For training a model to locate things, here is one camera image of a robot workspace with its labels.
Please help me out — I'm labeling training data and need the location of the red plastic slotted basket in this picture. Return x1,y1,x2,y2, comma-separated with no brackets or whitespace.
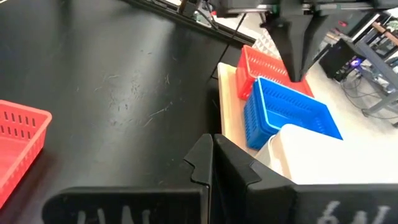
0,99,53,209
235,44,315,101

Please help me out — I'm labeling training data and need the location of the grey desk leg frame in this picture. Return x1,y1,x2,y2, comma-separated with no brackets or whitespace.
351,18,398,128

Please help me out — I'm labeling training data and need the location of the blue plastic slotted basket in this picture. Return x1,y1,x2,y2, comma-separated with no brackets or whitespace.
243,90,280,151
253,77,344,141

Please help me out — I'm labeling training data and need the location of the white patterned plant pot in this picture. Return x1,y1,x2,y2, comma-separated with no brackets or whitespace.
251,28,282,60

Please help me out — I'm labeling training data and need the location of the black floor cable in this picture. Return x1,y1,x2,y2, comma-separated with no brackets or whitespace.
340,70,394,121

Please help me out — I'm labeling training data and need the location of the black aluminium rig frame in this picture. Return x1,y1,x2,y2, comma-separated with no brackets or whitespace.
119,0,257,46

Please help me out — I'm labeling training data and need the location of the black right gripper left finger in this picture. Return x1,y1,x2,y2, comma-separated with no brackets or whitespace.
155,133,215,188

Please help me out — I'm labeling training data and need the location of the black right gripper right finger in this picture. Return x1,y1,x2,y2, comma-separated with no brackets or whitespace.
214,133,296,224

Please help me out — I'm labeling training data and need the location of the white plastic handled bin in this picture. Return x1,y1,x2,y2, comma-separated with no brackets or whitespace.
273,123,398,185
254,134,293,181

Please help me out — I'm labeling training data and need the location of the black computer tower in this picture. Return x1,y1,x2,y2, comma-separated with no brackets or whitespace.
318,39,358,82

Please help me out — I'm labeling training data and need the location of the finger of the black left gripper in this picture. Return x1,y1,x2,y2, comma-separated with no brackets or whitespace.
267,15,307,82
300,14,331,82

